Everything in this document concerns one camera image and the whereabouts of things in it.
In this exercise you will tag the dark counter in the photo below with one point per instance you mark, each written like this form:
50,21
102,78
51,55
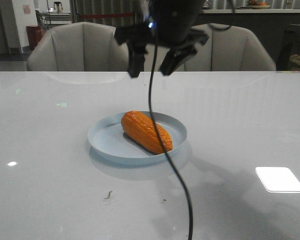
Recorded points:
277,29

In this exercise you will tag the red bin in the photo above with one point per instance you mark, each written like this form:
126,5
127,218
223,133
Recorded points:
34,33

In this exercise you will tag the light blue plate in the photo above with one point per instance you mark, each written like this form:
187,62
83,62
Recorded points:
111,143

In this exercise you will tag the grey left chair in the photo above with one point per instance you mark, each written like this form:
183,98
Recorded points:
79,47

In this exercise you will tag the fruit bowl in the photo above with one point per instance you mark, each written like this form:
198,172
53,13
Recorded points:
257,5

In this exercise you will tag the grey chair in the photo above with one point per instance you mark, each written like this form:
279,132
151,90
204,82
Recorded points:
79,47
235,49

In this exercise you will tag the orange corn cob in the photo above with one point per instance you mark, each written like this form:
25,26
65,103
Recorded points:
140,128

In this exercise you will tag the grey right chair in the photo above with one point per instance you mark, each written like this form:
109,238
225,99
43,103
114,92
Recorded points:
235,49

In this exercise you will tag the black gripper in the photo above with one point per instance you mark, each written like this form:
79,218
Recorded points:
139,35

